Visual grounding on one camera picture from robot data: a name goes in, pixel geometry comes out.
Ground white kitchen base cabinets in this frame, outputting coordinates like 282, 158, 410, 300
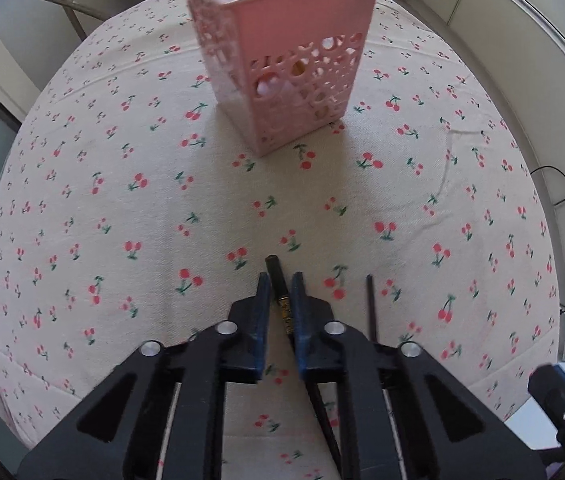
445, 0, 565, 363

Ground black chopstick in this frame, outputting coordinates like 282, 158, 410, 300
367, 274, 381, 345
265, 256, 343, 480

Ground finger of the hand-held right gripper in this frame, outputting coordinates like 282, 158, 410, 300
527, 364, 565, 443

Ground pink perforated plastic basket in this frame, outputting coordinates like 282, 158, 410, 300
170, 0, 394, 157

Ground cherry print tablecloth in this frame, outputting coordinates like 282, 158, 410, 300
0, 0, 562, 480

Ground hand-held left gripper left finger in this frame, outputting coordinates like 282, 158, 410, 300
16, 272, 272, 480

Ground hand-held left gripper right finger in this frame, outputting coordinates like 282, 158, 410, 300
291, 271, 546, 480

